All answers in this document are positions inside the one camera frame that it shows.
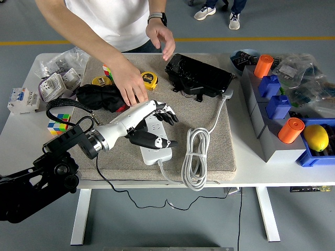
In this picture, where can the person's left hand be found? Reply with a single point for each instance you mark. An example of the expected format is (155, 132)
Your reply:
(162, 35)

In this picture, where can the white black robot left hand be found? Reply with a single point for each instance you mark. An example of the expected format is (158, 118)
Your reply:
(125, 120)

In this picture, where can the person's right hand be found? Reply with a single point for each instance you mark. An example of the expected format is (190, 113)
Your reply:
(131, 83)

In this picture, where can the white power strip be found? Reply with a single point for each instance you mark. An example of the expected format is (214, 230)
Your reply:
(157, 157)

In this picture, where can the person's left forearm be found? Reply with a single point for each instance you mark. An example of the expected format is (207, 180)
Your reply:
(157, 6)

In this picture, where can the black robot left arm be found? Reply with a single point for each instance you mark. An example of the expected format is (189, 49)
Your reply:
(31, 188)

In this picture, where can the small red object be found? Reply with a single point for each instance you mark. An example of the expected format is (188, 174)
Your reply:
(121, 109)

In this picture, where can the black wrist watch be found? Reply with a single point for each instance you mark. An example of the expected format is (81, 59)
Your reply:
(163, 18)

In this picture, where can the white-sided puzzle cube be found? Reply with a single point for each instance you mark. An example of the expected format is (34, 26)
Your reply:
(106, 70)

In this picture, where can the yellow black round tape measure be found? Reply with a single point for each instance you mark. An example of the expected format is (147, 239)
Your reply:
(101, 81)

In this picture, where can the black fabric pouch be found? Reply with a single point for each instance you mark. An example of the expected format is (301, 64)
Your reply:
(96, 95)

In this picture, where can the person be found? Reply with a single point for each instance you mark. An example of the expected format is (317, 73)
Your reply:
(234, 22)
(117, 21)

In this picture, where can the grey-brown mat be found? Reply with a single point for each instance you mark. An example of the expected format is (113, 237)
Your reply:
(178, 117)

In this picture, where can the black plastic tray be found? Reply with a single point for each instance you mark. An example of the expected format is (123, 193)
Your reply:
(199, 74)

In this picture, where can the purple bowl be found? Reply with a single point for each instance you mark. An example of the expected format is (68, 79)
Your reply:
(68, 97)

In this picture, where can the colourful puzzle cube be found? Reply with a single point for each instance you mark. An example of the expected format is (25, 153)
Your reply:
(58, 126)

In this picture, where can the clear bag of parts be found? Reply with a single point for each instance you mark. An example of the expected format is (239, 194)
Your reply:
(60, 62)

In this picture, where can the blue bowl of circuit boards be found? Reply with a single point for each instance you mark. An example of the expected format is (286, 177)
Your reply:
(235, 65)

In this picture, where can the white circuit breaker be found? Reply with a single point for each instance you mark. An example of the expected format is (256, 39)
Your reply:
(22, 102)

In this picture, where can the orange cylinder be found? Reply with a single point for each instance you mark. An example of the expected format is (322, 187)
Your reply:
(290, 132)
(263, 66)

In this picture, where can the white table leg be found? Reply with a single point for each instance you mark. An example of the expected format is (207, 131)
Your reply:
(79, 217)
(268, 217)

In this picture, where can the blue block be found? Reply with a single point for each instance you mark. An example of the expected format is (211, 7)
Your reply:
(269, 87)
(278, 107)

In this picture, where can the grey box under table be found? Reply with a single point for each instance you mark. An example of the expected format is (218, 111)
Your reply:
(233, 191)

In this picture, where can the clear bag of components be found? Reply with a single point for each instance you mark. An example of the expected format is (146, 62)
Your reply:
(314, 94)
(288, 69)

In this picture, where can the green plastic piece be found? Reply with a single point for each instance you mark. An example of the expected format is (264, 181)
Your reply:
(295, 104)
(282, 91)

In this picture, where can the blue bin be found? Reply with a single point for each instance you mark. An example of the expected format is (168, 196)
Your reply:
(305, 159)

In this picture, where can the yellow lemon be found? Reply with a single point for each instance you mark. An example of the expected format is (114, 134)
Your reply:
(315, 137)

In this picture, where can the black table control panel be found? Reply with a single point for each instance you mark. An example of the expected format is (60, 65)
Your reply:
(308, 189)

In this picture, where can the small white wall socket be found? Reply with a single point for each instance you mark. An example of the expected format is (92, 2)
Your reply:
(71, 78)

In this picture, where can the large white wall socket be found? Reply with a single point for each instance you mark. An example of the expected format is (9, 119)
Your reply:
(52, 87)

